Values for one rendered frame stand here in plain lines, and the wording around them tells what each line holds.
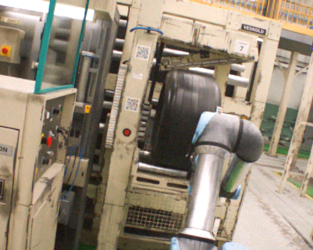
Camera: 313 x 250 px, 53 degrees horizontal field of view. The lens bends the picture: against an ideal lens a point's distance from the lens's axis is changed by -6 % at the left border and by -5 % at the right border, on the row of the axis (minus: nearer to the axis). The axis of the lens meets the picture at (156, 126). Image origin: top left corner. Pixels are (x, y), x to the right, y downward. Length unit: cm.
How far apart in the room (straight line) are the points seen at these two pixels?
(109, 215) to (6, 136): 107
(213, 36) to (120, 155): 94
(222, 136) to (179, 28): 119
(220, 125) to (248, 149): 12
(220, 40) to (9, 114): 147
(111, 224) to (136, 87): 82
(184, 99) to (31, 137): 87
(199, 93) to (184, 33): 54
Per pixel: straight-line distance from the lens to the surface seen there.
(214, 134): 104
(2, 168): 113
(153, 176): 182
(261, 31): 259
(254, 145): 109
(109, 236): 207
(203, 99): 170
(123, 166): 190
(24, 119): 107
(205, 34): 214
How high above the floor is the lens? 138
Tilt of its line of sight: 8 degrees down
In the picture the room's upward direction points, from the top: 11 degrees clockwise
